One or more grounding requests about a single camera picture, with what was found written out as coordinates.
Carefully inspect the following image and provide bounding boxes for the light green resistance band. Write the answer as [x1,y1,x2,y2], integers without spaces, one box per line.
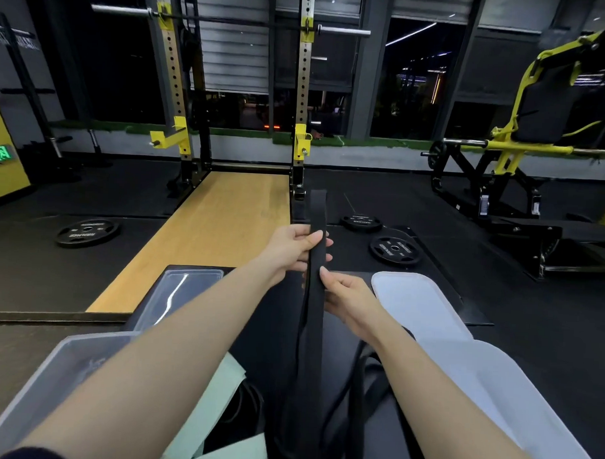
[175,429,271,459]
[158,349,248,459]

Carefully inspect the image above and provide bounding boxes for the person's right forearm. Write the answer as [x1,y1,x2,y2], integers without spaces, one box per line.
[363,320,553,459]

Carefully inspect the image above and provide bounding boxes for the clear plastic lid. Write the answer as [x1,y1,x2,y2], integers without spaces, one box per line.
[133,265,225,336]

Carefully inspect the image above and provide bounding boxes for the thin black resistance band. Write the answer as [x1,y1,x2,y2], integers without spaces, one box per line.
[203,377,268,454]

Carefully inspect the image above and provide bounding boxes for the white plastic lid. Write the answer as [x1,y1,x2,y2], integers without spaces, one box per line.
[369,270,478,342]

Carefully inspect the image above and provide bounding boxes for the yellow black exercise machine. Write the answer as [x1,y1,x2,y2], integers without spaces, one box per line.
[417,5,605,283]

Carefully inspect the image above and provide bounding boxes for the person's right hand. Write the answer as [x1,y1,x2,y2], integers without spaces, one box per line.
[316,266,386,347]

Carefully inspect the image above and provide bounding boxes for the silver barbell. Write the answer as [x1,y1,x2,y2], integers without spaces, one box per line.
[90,3,372,38]

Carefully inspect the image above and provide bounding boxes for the grey window blind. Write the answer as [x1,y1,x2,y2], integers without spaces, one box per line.
[188,0,273,95]

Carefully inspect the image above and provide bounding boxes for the wooden lifting platform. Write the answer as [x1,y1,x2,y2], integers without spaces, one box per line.
[85,167,293,320]

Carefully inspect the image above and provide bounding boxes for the wide black resistance band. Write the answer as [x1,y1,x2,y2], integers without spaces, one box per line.
[267,188,332,459]

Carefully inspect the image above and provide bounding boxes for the black upright bar holder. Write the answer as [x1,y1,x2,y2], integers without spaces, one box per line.
[85,128,114,169]

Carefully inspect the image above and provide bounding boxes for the dark navy shirt sleeve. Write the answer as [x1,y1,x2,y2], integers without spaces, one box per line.
[0,445,68,459]

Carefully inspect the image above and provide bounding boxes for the yellow black squat rack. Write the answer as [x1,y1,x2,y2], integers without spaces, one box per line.
[134,0,321,223]

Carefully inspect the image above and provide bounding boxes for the person's left hand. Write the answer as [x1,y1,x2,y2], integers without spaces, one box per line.
[256,223,335,288]

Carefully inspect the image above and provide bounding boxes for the clear plastic container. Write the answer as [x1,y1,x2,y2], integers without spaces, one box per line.
[0,327,141,459]

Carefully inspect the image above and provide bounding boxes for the black plyo platform red side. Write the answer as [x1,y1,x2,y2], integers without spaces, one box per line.
[118,262,496,459]

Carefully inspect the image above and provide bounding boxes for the person's left forearm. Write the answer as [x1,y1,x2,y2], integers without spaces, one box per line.
[19,256,282,459]

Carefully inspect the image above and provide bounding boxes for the black weight plate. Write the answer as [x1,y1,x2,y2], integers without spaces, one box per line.
[339,213,385,234]
[54,216,122,251]
[368,234,424,268]

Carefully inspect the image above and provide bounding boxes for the white plastic bin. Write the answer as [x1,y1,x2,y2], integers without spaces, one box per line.
[413,337,605,459]

